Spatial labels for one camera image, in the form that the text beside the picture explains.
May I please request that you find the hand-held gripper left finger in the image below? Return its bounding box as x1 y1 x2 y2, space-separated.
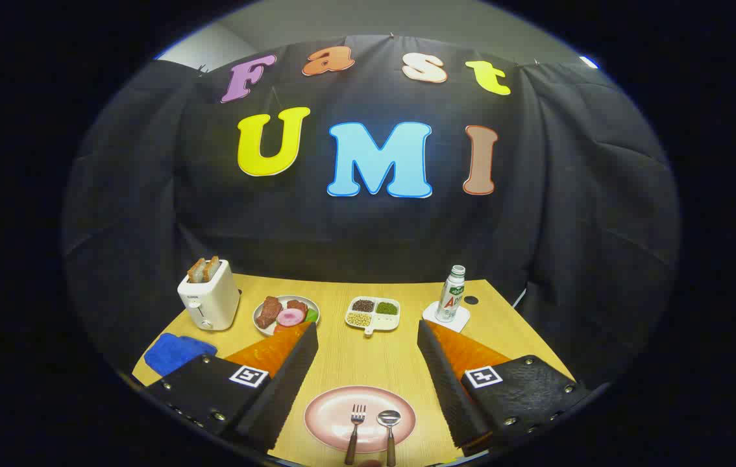
145 321 320 455

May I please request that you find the white divided dish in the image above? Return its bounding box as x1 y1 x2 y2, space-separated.
345 296 401 337

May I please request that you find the blue cloth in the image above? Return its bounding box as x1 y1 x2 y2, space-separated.
144 333 218 377

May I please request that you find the wooden handled spoon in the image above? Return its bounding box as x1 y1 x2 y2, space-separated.
377 410 402 467

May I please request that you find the pink plate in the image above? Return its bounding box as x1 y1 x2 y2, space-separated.
304 386 417 453

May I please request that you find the wooden handled fork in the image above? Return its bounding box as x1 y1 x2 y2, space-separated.
344 405 367 465

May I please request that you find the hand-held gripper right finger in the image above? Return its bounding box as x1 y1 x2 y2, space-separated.
417 319 593 458

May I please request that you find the white square coaster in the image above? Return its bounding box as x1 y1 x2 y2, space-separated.
423 300 471 334

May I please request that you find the long brown meat piece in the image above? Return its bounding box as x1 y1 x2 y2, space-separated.
256 296 282 329

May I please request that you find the grey food plate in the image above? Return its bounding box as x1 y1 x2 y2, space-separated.
252 295 321 337

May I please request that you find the white drink bottle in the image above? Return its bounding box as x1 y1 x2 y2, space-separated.
435 265 466 323

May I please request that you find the white toaster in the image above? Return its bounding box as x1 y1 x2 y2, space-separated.
177 259 241 331

